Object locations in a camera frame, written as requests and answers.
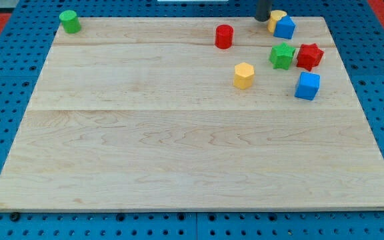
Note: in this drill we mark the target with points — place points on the wooden board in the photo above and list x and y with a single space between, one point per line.
141 115

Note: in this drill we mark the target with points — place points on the yellow hexagon block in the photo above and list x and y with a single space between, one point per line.
244 75

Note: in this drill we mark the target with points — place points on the red cylinder block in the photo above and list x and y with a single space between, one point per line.
224 36

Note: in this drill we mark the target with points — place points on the green star block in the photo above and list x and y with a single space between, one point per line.
281 56

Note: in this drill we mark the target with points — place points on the blue cube block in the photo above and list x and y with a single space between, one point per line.
307 86

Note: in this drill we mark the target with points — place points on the blue triangle block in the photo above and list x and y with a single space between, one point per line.
285 28

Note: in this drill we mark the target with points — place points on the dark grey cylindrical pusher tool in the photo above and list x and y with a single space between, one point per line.
263 10

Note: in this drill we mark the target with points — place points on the red star block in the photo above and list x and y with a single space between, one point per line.
309 56

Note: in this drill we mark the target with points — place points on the yellow heart block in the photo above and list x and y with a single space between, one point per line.
274 17

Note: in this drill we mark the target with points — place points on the green cylinder block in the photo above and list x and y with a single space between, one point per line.
70 22

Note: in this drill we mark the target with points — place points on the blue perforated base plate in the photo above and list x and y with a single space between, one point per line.
26 34

